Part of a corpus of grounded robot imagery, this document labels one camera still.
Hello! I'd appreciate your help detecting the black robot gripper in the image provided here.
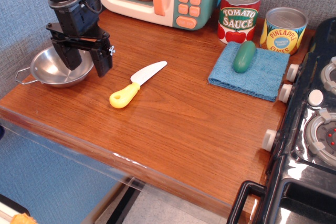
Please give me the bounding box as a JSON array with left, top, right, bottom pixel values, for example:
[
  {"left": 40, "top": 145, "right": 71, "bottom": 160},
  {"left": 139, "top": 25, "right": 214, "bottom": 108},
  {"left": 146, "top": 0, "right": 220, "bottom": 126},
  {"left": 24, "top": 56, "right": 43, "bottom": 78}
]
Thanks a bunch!
[{"left": 46, "top": 0, "right": 115, "bottom": 77}]

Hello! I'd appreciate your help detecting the steel bowl with wire handles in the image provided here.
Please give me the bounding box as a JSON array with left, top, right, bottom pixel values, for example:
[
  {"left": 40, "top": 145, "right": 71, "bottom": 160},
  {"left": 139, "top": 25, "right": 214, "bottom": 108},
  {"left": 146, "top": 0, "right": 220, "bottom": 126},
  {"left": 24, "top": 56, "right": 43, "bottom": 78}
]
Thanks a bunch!
[{"left": 15, "top": 46, "right": 94, "bottom": 88}]

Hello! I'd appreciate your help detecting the yellow handled toy knife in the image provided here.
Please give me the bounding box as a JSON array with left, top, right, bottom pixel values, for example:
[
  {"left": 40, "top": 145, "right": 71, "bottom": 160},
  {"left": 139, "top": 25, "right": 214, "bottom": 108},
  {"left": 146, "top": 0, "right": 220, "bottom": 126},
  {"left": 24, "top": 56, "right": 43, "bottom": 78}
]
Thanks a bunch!
[{"left": 109, "top": 61, "right": 167, "bottom": 109}]

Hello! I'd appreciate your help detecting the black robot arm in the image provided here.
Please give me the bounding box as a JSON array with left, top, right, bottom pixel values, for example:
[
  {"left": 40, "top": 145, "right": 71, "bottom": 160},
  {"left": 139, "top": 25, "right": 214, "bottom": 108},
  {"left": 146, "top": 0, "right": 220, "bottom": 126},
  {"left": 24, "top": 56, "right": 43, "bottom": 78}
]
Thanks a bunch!
[{"left": 46, "top": 0, "right": 115, "bottom": 77}]

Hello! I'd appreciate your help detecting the green toy pickle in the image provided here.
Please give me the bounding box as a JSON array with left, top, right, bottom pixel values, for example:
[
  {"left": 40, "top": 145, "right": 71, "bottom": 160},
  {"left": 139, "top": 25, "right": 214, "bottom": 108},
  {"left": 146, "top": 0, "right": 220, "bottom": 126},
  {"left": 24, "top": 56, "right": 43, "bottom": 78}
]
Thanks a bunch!
[{"left": 233, "top": 41, "right": 256, "bottom": 73}]

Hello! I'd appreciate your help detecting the tomato sauce can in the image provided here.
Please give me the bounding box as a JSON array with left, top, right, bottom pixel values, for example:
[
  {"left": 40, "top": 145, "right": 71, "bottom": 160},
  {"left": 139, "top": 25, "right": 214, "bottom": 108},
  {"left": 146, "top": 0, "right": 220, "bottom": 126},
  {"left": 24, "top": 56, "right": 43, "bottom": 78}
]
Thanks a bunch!
[{"left": 217, "top": 0, "right": 261, "bottom": 44}]

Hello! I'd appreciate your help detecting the orange object bottom left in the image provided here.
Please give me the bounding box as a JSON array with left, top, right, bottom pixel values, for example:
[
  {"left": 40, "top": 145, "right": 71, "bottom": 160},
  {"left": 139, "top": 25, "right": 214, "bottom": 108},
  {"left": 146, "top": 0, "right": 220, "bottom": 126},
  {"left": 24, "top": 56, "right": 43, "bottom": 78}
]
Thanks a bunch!
[{"left": 10, "top": 213, "right": 37, "bottom": 224}]

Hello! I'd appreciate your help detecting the blue folded cloth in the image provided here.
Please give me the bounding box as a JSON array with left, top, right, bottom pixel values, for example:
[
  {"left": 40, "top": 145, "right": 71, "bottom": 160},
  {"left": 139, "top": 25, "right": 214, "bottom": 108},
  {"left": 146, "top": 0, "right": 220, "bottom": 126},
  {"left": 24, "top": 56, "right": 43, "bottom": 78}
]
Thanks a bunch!
[{"left": 208, "top": 42, "right": 290, "bottom": 102}]

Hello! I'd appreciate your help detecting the white stove knob front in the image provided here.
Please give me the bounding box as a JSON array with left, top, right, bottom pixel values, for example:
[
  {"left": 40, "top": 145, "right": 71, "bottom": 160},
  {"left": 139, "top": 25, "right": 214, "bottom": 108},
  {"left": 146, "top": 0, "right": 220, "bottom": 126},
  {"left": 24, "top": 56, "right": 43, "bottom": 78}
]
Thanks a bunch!
[{"left": 262, "top": 129, "right": 277, "bottom": 152}]

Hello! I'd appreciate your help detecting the white stove knob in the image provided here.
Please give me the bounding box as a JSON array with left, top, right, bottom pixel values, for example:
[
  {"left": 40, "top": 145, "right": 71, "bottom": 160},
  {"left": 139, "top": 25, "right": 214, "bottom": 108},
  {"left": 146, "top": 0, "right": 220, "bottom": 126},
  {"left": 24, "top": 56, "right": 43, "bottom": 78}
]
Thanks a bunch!
[
  {"left": 286, "top": 64, "right": 300, "bottom": 82},
  {"left": 262, "top": 129, "right": 277, "bottom": 152},
  {"left": 278, "top": 84, "right": 292, "bottom": 103}
]

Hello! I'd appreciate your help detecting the pineapple slices can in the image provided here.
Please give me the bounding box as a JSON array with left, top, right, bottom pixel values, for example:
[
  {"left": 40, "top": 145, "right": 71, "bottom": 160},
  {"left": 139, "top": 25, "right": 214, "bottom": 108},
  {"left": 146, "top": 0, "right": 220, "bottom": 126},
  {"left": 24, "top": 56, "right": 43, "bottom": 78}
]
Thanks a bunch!
[{"left": 259, "top": 7, "right": 308, "bottom": 55}]

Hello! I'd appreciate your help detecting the white stove knob middle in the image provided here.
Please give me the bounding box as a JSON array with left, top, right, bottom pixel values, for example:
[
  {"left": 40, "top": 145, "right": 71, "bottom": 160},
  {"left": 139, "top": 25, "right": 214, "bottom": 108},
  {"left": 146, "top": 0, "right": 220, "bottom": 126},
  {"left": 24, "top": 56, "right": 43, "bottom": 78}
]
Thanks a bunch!
[{"left": 278, "top": 84, "right": 292, "bottom": 103}]

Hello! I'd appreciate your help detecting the white stove knob rear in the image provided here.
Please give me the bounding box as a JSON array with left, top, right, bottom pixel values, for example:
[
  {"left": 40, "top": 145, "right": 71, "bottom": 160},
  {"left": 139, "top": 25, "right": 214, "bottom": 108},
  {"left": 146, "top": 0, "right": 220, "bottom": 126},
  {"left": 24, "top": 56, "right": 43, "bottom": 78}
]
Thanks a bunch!
[{"left": 286, "top": 64, "right": 300, "bottom": 82}]

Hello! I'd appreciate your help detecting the black toy stove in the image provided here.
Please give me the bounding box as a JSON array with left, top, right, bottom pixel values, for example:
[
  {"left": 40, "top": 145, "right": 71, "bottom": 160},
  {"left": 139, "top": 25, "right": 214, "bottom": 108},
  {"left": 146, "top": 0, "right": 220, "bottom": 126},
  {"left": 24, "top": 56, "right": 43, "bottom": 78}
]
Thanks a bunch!
[{"left": 227, "top": 18, "right": 335, "bottom": 223}]

